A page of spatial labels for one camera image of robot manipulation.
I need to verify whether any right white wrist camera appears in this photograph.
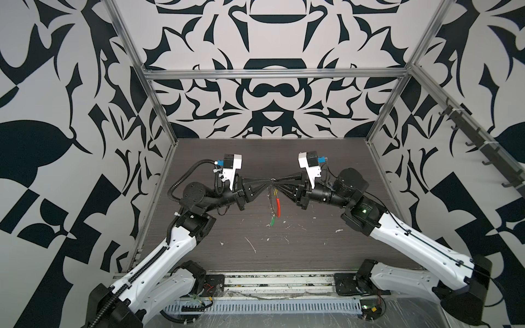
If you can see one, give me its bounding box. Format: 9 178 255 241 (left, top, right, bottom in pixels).
298 151 327 189

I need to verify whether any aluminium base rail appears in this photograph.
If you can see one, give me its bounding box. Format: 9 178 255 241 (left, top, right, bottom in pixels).
110 270 411 297

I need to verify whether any black wall hook rack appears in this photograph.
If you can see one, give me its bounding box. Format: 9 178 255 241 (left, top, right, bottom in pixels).
437 98 524 198

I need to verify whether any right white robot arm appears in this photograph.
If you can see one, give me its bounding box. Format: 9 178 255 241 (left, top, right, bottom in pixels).
272 168 492 326

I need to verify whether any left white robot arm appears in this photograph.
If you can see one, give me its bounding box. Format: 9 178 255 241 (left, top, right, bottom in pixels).
85 154 275 327

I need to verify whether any white slotted cable duct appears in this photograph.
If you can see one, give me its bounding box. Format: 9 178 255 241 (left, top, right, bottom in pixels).
164 299 362 316

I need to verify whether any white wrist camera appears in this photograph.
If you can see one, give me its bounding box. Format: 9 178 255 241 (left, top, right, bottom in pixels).
298 151 327 189
214 154 243 191

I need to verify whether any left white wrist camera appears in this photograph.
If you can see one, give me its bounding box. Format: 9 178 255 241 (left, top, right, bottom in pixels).
214 154 243 191

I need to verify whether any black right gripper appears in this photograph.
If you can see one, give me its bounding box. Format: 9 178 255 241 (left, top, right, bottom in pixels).
278 172 355 212

